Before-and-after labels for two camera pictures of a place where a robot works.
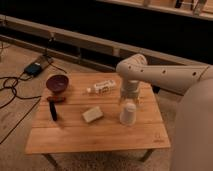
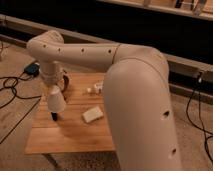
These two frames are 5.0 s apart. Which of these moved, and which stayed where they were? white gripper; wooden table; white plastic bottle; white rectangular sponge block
Moved: white gripper
Stayed: white plastic bottle; wooden table; white rectangular sponge block
